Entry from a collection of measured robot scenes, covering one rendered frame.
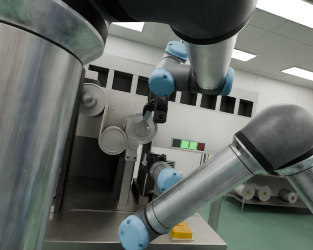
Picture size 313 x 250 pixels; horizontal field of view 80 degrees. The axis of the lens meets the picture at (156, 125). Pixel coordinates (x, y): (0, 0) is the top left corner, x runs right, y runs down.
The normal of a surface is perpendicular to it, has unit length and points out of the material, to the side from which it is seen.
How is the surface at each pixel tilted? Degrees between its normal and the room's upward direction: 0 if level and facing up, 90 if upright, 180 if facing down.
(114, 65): 90
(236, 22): 138
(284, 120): 60
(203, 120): 90
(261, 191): 90
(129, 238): 90
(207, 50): 176
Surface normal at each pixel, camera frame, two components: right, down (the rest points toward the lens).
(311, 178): -0.55, 0.00
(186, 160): 0.23, 0.02
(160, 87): -0.31, 0.66
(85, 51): 0.57, 0.82
